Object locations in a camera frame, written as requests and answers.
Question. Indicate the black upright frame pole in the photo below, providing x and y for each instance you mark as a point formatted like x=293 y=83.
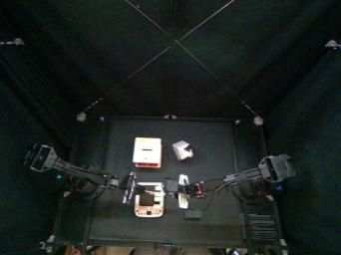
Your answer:
x=172 y=20

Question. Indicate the speckled sushi block red centre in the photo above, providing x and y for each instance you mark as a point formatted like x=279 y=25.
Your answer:
x=193 y=214

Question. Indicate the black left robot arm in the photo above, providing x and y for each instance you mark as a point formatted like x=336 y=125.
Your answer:
x=71 y=169

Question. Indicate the red and white nigiri toy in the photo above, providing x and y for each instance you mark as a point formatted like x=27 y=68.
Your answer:
x=199 y=192

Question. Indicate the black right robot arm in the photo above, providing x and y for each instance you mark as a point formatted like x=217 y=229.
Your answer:
x=266 y=169

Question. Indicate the white toy tablet device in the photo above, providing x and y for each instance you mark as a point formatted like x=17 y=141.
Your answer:
x=150 y=210

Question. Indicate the silver frame bracket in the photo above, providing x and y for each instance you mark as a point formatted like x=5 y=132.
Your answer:
x=258 y=120
x=16 y=42
x=80 y=116
x=168 y=116
x=332 y=44

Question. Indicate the red and white box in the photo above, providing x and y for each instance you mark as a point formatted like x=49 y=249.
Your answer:
x=147 y=147

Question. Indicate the black ribbed plate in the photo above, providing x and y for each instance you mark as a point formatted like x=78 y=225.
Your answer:
x=261 y=227

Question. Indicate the pale wooden knife holder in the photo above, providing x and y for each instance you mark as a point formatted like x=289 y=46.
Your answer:
x=182 y=151

